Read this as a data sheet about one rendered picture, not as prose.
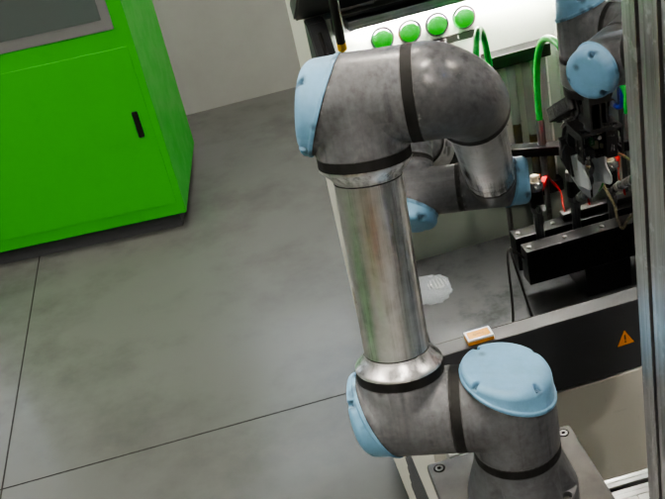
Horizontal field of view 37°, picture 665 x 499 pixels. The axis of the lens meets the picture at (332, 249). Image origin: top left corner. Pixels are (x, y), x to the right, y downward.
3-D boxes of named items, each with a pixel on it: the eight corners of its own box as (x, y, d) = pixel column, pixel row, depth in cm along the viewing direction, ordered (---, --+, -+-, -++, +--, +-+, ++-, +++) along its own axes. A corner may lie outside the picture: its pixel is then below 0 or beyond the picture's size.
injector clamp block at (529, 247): (533, 313, 210) (525, 251, 202) (517, 289, 218) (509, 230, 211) (685, 269, 212) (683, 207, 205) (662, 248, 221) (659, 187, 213)
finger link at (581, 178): (585, 213, 166) (581, 163, 162) (571, 198, 171) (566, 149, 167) (603, 208, 166) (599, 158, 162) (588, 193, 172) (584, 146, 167)
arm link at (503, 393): (564, 470, 127) (555, 387, 121) (459, 476, 130) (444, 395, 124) (559, 408, 137) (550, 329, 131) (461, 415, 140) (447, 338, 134)
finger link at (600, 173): (603, 208, 166) (599, 158, 162) (588, 193, 172) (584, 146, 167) (620, 203, 167) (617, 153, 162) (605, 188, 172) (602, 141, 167)
